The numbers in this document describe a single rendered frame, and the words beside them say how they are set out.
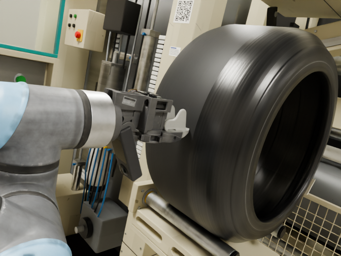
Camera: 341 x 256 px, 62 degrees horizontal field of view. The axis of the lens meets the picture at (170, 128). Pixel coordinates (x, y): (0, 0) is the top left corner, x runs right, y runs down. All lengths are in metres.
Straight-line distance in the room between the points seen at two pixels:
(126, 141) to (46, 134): 0.15
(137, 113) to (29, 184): 0.20
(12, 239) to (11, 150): 0.13
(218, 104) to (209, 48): 0.17
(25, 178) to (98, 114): 0.13
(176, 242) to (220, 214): 0.23
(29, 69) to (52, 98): 0.71
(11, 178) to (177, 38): 0.72
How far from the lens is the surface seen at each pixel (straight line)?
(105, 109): 0.43
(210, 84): 0.62
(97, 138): 0.43
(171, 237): 0.87
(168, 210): 0.89
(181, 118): 0.56
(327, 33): 1.17
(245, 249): 1.06
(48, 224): 0.33
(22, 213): 0.32
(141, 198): 0.95
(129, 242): 1.20
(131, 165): 0.52
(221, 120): 0.58
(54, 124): 0.39
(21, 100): 0.38
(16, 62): 1.09
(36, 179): 0.41
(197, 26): 0.95
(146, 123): 0.49
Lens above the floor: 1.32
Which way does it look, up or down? 12 degrees down
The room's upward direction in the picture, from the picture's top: 13 degrees clockwise
